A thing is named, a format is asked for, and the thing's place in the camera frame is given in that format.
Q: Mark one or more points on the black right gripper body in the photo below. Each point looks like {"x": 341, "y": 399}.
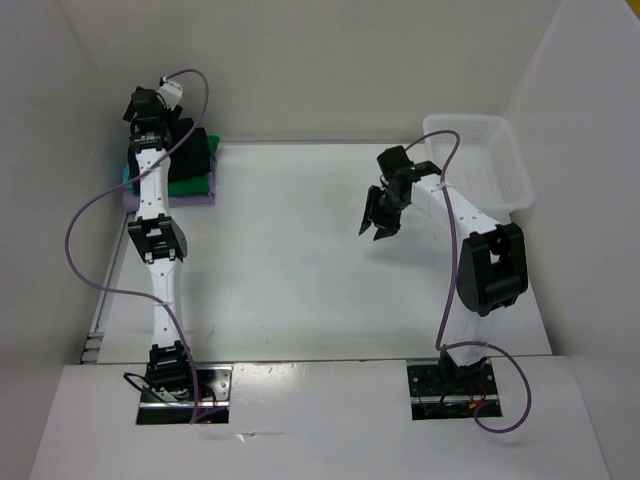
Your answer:
{"x": 388, "y": 210}

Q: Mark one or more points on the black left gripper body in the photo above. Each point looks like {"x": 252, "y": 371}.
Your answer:
{"x": 168, "y": 116}

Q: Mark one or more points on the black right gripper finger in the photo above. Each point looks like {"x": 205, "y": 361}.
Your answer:
{"x": 383, "y": 232}
{"x": 372, "y": 213}

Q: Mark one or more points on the black t shirt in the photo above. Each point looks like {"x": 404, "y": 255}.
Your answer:
{"x": 192, "y": 158}

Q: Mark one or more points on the cyan t shirt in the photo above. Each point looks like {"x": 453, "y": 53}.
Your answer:
{"x": 130, "y": 171}

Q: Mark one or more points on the green t shirt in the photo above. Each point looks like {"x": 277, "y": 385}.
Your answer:
{"x": 199, "y": 185}

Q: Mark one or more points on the purple t shirt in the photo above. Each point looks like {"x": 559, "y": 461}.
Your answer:
{"x": 131, "y": 202}

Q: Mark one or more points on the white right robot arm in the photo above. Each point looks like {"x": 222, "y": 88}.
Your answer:
{"x": 489, "y": 267}

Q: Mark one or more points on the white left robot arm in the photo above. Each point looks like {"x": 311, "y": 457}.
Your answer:
{"x": 158, "y": 240}

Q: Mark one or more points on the white plastic laundry basket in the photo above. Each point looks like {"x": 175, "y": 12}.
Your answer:
{"x": 487, "y": 167}

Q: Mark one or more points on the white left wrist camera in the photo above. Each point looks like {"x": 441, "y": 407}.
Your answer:
{"x": 171, "y": 92}

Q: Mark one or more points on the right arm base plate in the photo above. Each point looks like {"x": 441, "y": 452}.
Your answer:
{"x": 435, "y": 394}

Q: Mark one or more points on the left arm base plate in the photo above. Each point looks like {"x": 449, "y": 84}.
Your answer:
{"x": 157, "y": 406}

